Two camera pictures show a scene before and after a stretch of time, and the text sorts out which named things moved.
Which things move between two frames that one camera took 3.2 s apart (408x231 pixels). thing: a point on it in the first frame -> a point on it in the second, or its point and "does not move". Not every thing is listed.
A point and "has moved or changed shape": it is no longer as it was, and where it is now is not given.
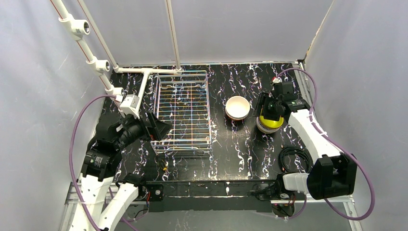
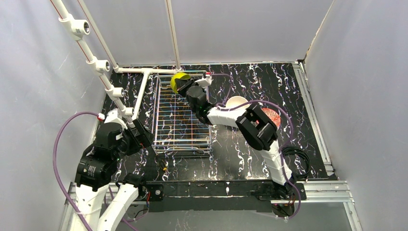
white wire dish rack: (182, 100) does not move
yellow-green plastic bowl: (271, 123) has moved or changed shape
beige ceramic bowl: (236, 118) has moved or changed shape
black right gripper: (264, 107) -> (184, 85)
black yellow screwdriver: (162, 162) does not move
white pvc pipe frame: (75, 28) does not move
